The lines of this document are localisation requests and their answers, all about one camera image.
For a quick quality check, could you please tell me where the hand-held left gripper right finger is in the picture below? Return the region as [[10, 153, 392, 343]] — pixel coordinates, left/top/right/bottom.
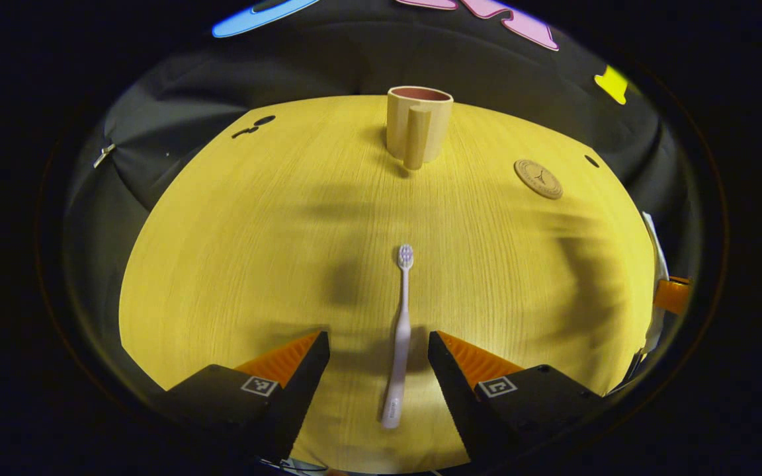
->
[[427, 329, 610, 465]]

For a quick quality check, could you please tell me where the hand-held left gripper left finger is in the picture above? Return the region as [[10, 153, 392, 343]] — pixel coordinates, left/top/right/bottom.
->
[[163, 329, 330, 463]]

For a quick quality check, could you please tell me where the pink toothbrush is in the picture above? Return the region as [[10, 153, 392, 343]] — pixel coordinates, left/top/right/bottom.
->
[[381, 244, 415, 430]]

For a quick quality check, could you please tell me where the round wooden coaster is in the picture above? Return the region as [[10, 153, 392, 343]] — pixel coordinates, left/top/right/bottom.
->
[[513, 159, 564, 200]]

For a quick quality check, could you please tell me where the beige cup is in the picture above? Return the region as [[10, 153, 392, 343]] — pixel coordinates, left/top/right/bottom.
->
[[386, 86, 454, 171]]

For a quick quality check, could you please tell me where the wooden desktop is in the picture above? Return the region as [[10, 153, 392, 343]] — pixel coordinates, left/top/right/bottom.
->
[[118, 95, 658, 474]]

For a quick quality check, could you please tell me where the black backdrop cloth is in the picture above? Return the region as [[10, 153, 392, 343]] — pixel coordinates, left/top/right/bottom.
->
[[63, 0, 693, 265]]

